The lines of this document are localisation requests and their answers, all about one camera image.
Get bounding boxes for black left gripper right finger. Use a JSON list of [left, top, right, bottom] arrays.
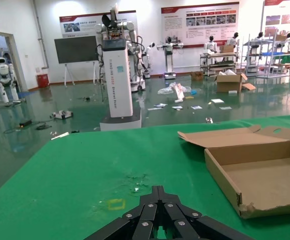
[[159, 186, 255, 240]]

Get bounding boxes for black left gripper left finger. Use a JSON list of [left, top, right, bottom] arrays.
[[84, 186, 160, 240]]

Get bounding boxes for left open cardboard box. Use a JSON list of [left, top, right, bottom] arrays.
[[177, 124, 290, 220]]

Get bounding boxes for large open cardboard box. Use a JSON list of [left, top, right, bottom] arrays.
[[214, 69, 257, 94]]

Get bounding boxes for small closed cardboard box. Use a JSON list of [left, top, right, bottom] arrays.
[[190, 71, 204, 81]]

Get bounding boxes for green table cloth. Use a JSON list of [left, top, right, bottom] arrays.
[[0, 114, 290, 240]]

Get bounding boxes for white plastic strip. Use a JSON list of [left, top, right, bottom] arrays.
[[50, 131, 70, 140]]

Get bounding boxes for white red paper bag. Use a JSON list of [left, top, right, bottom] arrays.
[[171, 83, 185, 103]]

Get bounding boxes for white grey floor device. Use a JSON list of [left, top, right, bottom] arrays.
[[51, 109, 74, 120]]

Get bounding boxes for clear plastic bag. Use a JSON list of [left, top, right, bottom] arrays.
[[157, 82, 192, 95]]

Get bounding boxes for white wheeled robot hanging arms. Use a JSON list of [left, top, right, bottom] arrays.
[[126, 34, 147, 93]]

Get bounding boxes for white Tianqing wheeled robot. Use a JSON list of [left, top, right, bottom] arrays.
[[94, 6, 143, 132]]

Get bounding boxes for white robot arms spread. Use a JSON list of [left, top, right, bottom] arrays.
[[156, 35, 185, 80]]

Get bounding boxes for low grey cart rack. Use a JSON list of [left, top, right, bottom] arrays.
[[199, 49, 239, 77]]

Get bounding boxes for small white wheeled robot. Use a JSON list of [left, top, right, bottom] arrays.
[[142, 42, 157, 79]]

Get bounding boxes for red bin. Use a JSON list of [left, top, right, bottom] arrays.
[[36, 73, 50, 88]]

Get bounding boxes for white humanoid torso black head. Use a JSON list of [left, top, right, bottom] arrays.
[[226, 32, 241, 53], [204, 35, 218, 55]]

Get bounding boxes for black screen on stand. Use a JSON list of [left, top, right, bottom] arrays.
[[54, 35, 100, 87]]

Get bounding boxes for tall metal rack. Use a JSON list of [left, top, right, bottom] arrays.
[[242, 33, 290, 79]]

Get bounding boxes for white standing humanoid robot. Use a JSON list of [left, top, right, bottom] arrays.
[[0, 56, 21, 105]]

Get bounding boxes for black coiled floor cable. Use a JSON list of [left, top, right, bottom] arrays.
[[3, 119, 54, 134]]

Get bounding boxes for wide wall poster photo row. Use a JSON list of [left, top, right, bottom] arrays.
[[161, 1, 240, 48]]

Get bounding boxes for grey wall pipe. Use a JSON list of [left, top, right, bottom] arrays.
[[32, 0, 49, 71]]

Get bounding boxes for grey door frame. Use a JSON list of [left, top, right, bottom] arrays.
[[0, 29, 29, 93]]

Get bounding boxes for wall poster with robot photos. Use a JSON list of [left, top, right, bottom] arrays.
[[59, 10, 138, 39]]

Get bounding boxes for wall poster red pictures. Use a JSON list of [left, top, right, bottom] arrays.
[[263, 0, 290, 42]]

